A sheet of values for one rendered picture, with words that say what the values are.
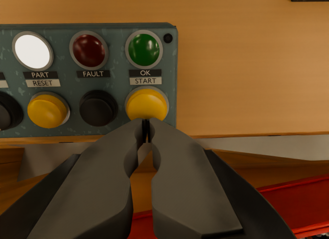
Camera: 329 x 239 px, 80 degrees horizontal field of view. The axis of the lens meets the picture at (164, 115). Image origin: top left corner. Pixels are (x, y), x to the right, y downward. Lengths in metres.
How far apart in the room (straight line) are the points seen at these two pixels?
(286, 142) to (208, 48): 1.12
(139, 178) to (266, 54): 0.21
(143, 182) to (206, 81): 0.16
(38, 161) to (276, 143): 1.27
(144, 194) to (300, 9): 0.27
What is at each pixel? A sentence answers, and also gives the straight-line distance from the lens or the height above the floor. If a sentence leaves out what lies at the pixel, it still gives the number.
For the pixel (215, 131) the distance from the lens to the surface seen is 0.18.
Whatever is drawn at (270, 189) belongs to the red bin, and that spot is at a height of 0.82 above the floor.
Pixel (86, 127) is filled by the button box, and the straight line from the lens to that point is 0.16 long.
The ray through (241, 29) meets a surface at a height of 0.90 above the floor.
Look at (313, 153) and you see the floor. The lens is 1.37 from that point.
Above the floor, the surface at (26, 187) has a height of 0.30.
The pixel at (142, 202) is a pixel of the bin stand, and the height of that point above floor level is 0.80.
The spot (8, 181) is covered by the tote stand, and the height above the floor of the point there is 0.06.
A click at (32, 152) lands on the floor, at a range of 1.26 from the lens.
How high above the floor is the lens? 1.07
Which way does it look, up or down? 82 degrees down
